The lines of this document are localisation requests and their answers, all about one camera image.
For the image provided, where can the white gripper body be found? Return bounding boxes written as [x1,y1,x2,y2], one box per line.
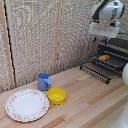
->
[88,20,121,39]

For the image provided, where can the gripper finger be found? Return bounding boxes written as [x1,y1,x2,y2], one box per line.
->
[92,34,98,44]
[103,37,109,46]

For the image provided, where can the orange bread piece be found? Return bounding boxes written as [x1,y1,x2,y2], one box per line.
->
[98,54,111,62]

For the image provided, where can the woven folding screen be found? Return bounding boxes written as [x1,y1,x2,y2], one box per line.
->
[0,0,128,94]

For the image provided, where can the blue plastic cup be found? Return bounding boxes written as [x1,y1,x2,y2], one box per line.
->
[37,72,52,92]

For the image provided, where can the yellow plastic bowl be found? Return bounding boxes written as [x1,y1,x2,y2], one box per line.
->
[47,87,67,106]

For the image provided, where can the grey white blurred object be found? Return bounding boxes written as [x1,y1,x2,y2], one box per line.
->
[111,101,128,128]

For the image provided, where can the white floral rimmed plate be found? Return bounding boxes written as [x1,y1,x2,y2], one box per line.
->
[4,88,50,123]

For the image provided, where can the black wire dish rack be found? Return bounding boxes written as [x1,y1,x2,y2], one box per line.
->
[79,43,128,85]

